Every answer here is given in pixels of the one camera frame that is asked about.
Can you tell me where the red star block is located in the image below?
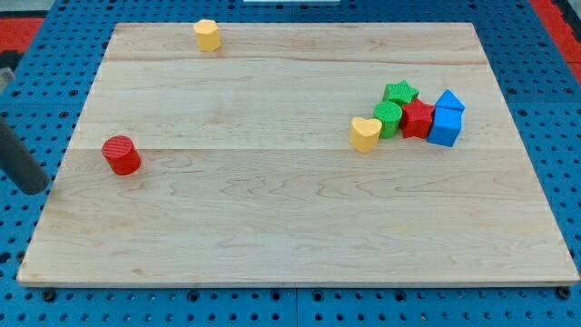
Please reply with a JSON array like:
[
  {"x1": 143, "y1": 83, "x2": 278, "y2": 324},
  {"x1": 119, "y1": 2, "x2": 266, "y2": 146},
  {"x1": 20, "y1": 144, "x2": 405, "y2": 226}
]
[{"x1": 399, "y1": 98, "x2": 435, "y2": 139}]

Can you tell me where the yellow heart block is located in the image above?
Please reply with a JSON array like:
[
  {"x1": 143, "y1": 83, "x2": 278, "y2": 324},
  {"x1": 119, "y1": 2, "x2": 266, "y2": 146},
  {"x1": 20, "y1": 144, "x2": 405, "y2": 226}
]
[{"x1": 349, "y1": 117, "x2": 382, "y2": 153}]

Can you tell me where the green star block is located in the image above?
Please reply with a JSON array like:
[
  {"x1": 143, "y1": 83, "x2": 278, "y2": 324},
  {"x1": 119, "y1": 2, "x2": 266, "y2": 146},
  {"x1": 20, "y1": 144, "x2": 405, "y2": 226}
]
[{"x1": 382, "y1": 80, "x2": 419, "y2": 105}]

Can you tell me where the blue triangle block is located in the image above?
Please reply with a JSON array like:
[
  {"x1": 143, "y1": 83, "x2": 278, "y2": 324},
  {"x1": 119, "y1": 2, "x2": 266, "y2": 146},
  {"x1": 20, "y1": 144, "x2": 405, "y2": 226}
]
[{"x1": 435, "y1": 89, "x2": 465, "y2": 113}]

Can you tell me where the red cylinder block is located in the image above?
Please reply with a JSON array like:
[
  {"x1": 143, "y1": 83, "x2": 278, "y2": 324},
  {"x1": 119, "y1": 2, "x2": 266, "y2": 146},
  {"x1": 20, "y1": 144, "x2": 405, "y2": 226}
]
[{"x1": 102, "y1": 135, "x2": 142, "y2": 175}]

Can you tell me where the yellow hexagon block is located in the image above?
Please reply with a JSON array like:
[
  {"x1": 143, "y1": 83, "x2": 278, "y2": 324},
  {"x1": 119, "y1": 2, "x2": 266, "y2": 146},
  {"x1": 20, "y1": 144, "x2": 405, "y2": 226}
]
[{"x1": 193, "y1": 19, "x2": 222, "y2": 52}]

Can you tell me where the green cylinder block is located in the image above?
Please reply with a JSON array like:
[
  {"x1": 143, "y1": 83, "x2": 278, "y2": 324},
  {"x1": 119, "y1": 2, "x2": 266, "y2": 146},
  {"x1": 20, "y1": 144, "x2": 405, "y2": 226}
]
[{"x1": 373, "y1": 102, "x2": 402, "y2": 139}]

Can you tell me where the light wooden board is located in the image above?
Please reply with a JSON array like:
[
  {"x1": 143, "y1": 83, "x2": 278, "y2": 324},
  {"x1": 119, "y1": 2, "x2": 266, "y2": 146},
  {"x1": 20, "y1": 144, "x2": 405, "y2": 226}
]
[{"x1": 17, "y1": 23, "x2": 579, "y2": 288}]

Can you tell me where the blue cube block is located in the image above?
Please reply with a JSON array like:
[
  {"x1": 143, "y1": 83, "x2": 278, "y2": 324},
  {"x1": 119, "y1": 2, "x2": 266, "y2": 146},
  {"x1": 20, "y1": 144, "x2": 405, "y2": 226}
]
[{"x1": 427, "y1": 107, "x2": 462, "y2": 147}]

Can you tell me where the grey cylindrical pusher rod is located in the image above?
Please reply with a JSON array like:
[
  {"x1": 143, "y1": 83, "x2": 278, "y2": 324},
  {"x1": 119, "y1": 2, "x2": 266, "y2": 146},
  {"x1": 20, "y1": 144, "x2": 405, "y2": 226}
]
[{"x1": 1, "y1": 119, "x2": 50, "y2": 195}]

